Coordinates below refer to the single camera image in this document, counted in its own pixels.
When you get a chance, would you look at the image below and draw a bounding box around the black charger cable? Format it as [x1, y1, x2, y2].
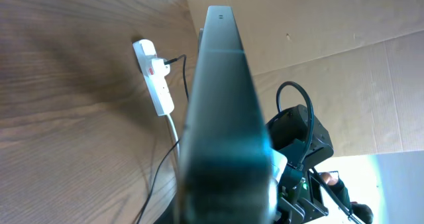
[134, 54, 190, 224]

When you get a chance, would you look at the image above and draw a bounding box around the gold Galaxy smartphone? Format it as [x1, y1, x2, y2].
[176, 6, 277, 223]

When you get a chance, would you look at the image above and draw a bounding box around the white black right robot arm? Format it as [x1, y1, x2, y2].
[267, 105, 362, 224]

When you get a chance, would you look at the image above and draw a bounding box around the white power strip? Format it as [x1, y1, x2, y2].
[132, 39, 174, 116]

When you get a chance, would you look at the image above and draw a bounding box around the white power strip cord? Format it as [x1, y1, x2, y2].
[165, 113, 182, 158]

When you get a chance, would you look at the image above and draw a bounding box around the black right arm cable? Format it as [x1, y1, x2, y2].
[276, 81, 315, 165]

